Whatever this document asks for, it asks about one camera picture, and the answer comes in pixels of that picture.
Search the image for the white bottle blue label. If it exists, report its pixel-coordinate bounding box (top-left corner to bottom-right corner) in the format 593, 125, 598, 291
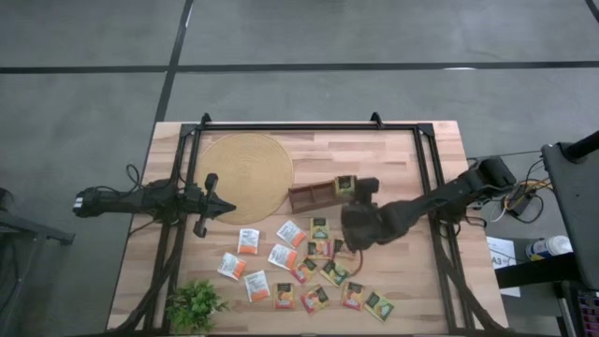
524, 234, 575, 262

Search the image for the green lemon lime tea bag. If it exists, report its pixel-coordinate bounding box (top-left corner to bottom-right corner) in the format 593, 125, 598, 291
319, 259, 352, 288
334, 174, 359, 200
362, 290, 396, 323
309, 216, 331, 241

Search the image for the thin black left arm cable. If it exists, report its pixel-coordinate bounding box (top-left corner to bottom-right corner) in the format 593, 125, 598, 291
124, 162, 145, 189

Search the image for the wooden tea box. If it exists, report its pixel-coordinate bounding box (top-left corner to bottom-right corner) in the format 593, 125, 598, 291
287, 175, 359, 215

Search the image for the white orange tea bag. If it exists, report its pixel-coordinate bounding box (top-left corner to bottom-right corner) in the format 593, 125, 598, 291
236, 227, 261, 256
216, 252, 248, 281
267, 242, 300, 271
242, 270, 271, 303
275, 219, 308, 249

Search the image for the colourful keyboard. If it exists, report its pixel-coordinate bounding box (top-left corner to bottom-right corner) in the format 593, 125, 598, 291
577, 289, 599, 329

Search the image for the small green potted plant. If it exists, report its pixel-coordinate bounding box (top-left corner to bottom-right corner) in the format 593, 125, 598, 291
164, 279, 230, 334

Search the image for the black metal table frame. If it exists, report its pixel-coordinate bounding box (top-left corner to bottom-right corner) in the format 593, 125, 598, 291
110, 110, 509, 336

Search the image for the black power box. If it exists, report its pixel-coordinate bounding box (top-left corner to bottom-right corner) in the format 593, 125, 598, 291
503, 186, 533, 217

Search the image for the white paper sheet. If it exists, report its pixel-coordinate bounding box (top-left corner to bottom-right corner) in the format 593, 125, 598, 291
485, 235, 521, 299

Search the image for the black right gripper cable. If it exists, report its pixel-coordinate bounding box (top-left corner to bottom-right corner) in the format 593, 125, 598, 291
348, 247, 366, 278

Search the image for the black pole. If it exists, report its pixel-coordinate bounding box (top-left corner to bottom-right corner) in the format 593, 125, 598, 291
561, 130, 599, 163

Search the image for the black equipment cart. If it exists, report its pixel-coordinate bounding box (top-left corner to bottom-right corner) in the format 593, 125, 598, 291
494, 139, 599, 337

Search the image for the round woven placemat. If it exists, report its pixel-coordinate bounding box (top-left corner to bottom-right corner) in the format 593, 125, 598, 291
194, 132, 296, 226

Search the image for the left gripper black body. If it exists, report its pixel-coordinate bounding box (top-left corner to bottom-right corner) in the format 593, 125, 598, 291
184, 172, 221, 239

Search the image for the black metal stand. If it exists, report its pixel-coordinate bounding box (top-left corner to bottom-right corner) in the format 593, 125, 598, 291
0, 186, 76, 337

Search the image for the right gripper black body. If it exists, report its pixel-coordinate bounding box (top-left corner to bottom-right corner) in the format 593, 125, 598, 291
340, 176, 390, 253

